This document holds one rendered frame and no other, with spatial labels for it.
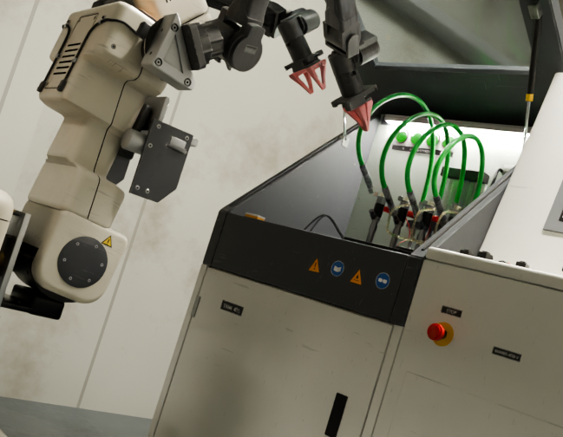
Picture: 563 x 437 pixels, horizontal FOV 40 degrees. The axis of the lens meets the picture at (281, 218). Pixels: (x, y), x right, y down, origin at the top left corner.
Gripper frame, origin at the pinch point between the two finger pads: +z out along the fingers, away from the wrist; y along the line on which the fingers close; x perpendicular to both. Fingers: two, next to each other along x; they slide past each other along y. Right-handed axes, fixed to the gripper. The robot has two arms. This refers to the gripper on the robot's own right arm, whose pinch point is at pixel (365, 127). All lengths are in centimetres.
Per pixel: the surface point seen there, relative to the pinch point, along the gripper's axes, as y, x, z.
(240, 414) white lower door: -55, 15, 54
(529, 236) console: 15.6, -26.2, 35.8
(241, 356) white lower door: -47, 21, 43
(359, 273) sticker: -20.6, -6.7, 28.3
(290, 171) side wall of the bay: 2, 48, 15
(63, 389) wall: -72, 182, 94
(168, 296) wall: -9, 186, 84
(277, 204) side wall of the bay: -7, 47, 22
